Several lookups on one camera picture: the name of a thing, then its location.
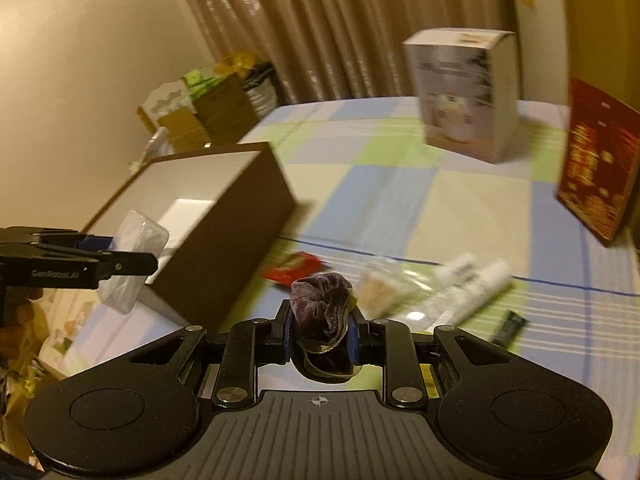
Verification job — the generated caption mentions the red gift box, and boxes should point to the red gift box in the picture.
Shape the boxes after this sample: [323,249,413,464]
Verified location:
[556,78,639,246]

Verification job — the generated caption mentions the green tissue packs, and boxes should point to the green tissue packs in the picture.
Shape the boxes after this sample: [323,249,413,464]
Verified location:
[182,65,226,101]

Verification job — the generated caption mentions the brown cardboard storage box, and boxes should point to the brown cardboard storage box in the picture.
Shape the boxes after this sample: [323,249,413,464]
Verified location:
[84,142,296,333]

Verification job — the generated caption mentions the brown cardboard boxes pile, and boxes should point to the brown cardboard boxes pile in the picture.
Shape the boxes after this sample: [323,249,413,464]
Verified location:
[136,75,258,152]

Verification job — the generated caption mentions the white cream tube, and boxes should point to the white cream tube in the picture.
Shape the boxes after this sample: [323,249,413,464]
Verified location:
[397,259,512,333]

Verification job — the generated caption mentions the stacked white bowls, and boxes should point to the stacked white bowls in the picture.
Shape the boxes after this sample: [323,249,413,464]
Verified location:
[243,62,278,119]

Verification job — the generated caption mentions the brown velvet scrunchie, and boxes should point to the brown velvet scrunchie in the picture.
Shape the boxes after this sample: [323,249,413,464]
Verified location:
[290,272,359,384]

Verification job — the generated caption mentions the small white bottle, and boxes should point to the small white bottle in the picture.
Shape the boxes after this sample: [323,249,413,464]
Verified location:
[432,252,476,289]

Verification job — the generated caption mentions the brown curtain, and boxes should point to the brown curtain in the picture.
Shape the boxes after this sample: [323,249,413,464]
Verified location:
[186,0,518,103]

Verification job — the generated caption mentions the person's hand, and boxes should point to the person's hand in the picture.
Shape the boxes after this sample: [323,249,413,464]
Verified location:
[1,287,50,374]

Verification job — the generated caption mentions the red candy packet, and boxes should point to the red candy packet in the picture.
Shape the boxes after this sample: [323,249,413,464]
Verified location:
[262,252,323,287]

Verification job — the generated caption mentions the white humidifier box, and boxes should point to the white humidifier box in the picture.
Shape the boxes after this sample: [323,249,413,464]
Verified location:
[402,27,520,164]

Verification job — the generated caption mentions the cotton swab bag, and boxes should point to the cotton swab bag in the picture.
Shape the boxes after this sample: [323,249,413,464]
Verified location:
[355,259,435,318]

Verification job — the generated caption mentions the plaid tablecloth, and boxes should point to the plaid tablecloth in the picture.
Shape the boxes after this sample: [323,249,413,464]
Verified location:
[64,96,640,470]

